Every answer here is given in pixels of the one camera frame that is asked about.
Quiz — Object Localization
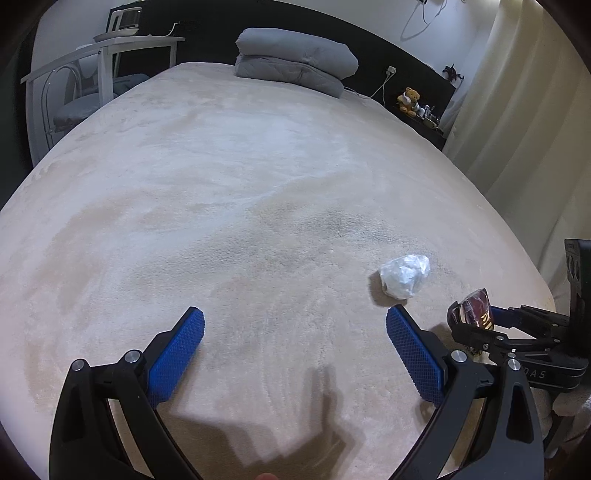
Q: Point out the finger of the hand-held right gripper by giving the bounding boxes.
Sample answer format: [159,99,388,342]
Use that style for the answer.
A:
[489,304,572,334]
[449,322,523,359]

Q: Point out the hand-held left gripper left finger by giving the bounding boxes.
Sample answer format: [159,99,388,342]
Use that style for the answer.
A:
[50,306,206,480]

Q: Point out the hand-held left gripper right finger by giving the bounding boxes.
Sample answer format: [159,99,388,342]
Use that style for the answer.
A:
[386,305,546,480]

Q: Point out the dark red packet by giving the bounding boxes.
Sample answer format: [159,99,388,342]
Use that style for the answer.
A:
[447,287,496,334]

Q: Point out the white plastic bag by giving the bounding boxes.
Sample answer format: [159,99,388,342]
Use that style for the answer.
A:
[379,254,431,301]

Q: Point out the bed with beige fleece cover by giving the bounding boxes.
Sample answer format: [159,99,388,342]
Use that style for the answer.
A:
[0,62,558,480]

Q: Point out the beige curtain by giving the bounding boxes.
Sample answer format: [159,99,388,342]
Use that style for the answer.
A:
[442,0,591,303]

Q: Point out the black nightstand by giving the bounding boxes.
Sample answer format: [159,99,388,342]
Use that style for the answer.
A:
[401,111,450,154]

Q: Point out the small bottles on nightstand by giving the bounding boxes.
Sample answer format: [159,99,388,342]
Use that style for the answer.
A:
[417,103,443,128]

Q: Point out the brown teddy bear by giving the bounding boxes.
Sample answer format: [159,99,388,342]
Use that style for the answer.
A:
[397,87,422,116]

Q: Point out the chair with grey cushion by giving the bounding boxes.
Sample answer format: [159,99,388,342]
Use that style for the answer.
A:
[43,46,151,140]

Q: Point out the grey quilted folded duvet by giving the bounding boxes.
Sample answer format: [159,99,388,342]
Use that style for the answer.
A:
[234,55,345,98]

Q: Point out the black headboard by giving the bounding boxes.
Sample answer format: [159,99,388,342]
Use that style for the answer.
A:
[108,0,456,154]

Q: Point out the white desk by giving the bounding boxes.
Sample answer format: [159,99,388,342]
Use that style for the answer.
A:
[21,36,186,168]

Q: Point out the grey smooth folded duvet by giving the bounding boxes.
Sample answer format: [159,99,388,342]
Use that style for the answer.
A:
[235,28,360,80]

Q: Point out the small white appliance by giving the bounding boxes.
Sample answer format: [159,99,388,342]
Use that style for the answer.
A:
[108,6,142,36]

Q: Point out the white charger cable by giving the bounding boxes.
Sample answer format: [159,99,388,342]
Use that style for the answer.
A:
[343,71,392,100]

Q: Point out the white air conditioner cord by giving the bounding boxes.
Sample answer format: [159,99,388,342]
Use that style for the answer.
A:
[399,0,445,43]

